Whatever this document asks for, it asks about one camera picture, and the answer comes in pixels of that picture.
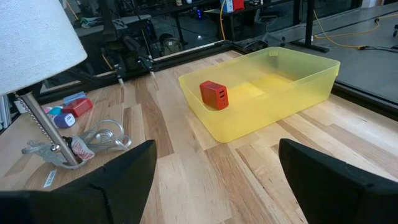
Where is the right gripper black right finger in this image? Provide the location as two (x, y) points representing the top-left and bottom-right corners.
(279, 138), (398, 224)

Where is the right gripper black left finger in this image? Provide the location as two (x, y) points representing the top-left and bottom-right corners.
(0, 139), (158, 224)

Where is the purple wall charger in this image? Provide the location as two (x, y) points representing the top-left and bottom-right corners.
(52, 113), (76, 129)

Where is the crimson wall charger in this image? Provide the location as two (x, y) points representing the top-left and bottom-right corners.
(61, 98), (94, 118)

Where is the red multi-port wall charger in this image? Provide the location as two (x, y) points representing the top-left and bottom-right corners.
(199, 80), (230, 111)

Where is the yellow translucent plastic bin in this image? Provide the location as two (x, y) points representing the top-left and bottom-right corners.
(178, 46), (341, 144)

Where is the olive backpack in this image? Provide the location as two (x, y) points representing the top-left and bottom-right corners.
(160, 33), (184, 57)

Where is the white shade wooden base lamp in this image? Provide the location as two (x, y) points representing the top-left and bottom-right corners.
(0, 0), (131, 191)

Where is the black metal stand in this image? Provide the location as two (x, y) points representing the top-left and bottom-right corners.
(290, 0), (330, 54)

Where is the clear coiled lamp cord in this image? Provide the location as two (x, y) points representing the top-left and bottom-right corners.
(21, 119), (133, 170)

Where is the light blue wall charger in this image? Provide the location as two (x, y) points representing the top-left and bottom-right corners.
(63, 91), (87, 105)

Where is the yellow extension cord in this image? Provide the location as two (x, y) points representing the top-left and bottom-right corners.
(312, 9), (398, 50)

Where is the black aluminium table frame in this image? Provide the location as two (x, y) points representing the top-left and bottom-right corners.
(30, 39), (398, 122)

